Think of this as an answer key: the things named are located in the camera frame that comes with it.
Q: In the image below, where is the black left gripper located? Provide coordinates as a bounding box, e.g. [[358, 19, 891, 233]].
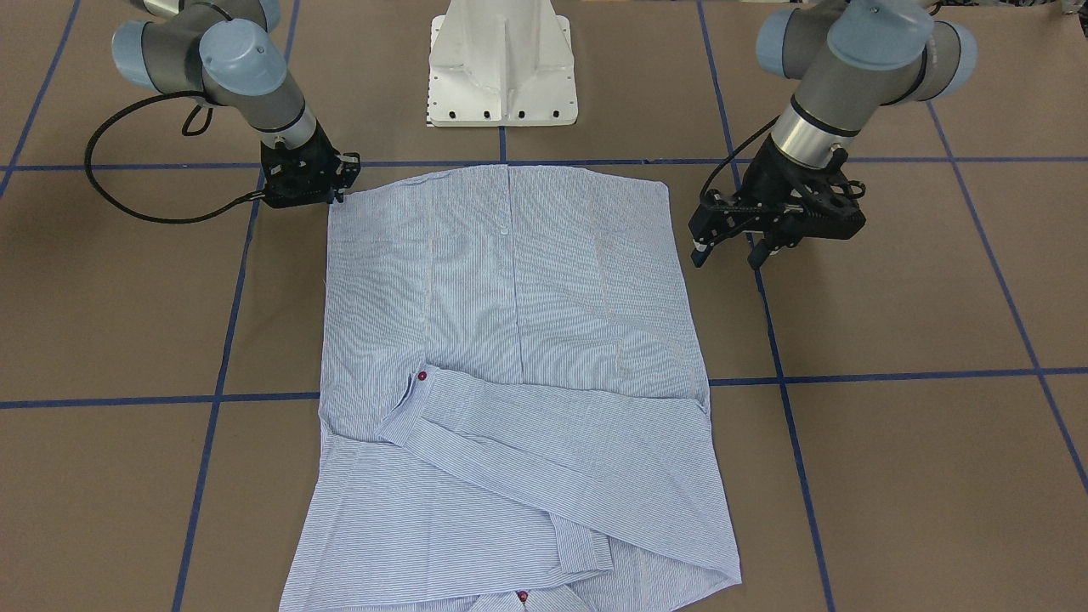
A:
[[688, 139, 866, 271]]

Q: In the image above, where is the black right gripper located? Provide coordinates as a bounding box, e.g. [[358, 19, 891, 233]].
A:
[[260, 124, 361, 209]]

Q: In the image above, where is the blue striped button shirt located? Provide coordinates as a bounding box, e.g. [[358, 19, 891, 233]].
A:
[[279, 164, 742, 611]]

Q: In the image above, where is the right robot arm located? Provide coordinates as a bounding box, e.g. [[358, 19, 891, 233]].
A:
[[111, 1, 360, 208]]

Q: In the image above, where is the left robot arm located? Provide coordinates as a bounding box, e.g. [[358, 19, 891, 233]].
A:
[[688, 1, 979, 269]]

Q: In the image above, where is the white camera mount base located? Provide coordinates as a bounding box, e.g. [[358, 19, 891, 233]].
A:
[[426, 1, 579, 128]]

